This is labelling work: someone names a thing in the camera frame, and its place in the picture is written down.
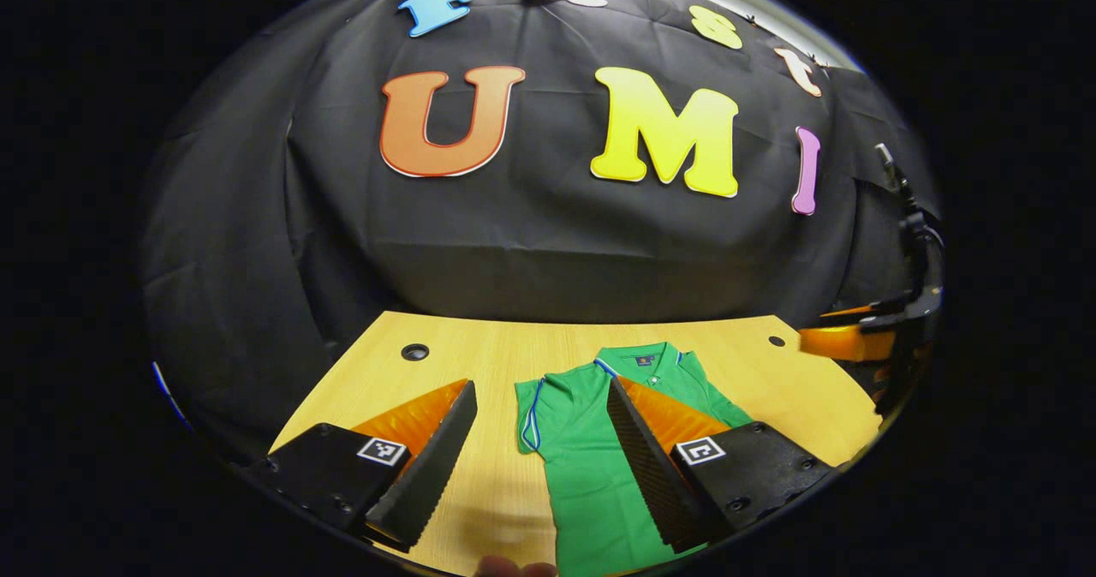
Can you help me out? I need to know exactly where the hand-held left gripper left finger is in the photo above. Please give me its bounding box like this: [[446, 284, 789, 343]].
[[244, 378, 479, 554]]

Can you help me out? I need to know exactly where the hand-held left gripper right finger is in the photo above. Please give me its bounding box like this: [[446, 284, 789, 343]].
[[606, 376, 836, 556]]

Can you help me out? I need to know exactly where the green T-shirt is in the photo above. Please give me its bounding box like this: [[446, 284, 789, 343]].
[[514, 342, 754, 577]]

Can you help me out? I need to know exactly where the black backdrop cloth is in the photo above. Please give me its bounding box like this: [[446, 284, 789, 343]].
[[141, 0, 943, 467]]

